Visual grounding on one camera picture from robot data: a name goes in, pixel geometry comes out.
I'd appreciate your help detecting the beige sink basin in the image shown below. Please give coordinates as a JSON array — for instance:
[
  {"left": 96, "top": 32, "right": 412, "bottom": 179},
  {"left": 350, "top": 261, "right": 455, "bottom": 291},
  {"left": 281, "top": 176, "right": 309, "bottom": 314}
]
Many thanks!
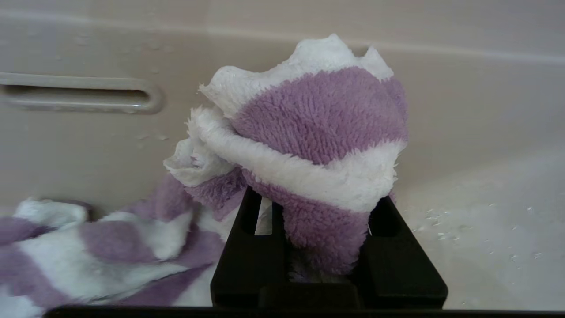
[{"left": 0, "top": 0, "right": 565, "bottom": 310}]

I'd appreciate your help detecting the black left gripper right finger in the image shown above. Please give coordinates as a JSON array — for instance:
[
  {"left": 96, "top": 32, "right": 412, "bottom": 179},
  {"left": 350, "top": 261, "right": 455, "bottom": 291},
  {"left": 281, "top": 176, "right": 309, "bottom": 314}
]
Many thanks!
[{"left": 357, "top": 194, "right": 448, "bottom": 309}]

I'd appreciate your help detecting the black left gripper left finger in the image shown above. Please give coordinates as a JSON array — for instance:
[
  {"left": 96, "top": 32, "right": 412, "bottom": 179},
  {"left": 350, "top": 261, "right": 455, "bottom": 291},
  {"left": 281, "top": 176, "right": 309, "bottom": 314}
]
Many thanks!
[{"left": 210, "top": 186, "right": 292, "bottom": 308}]

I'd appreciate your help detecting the purple white striped towel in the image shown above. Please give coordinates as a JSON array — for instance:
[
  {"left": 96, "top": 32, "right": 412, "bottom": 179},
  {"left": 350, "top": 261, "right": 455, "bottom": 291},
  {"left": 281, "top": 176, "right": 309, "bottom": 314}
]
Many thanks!
[{"left": 0, "top": 33, "right": 409, "bottom": 308}]

